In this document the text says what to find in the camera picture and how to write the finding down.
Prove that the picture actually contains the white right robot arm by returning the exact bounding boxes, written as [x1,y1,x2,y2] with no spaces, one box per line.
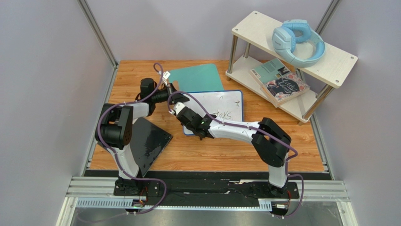
[170,102,291,196]

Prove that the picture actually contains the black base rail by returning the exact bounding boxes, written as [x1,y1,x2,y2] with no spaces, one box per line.
[84,169,314,208]

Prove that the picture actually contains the teal book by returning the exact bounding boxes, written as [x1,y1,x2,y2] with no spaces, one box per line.
[249,58,291,86]

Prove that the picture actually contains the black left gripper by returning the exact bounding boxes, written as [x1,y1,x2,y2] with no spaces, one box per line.
[152,83,190,105]

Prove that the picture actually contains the floral dark book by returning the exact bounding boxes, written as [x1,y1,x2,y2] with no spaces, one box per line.
[260,73,310,108]

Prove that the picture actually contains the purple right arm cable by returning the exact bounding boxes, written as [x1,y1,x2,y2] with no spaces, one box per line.
[167,90,305,218]

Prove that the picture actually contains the teal cutting board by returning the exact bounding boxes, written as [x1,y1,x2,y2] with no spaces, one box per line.
[168,64,224,92]

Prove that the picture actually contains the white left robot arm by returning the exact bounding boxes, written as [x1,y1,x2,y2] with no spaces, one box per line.
[95,78,176,190]

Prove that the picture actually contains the blue-framed whiteboard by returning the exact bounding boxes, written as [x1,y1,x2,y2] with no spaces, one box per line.
[184,90,244,121]

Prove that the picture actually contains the grey slotted cable duct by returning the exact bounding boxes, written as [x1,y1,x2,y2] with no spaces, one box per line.
[76,197,273,211]

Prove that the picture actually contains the black square plate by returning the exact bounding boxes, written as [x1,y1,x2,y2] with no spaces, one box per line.
[129,118,173,178]

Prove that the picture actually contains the white two-tier shelf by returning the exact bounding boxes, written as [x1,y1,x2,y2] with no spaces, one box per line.
[226,11,358,123]

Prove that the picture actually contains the light blue headphones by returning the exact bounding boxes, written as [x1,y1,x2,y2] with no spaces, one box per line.
[272,19,326,68]

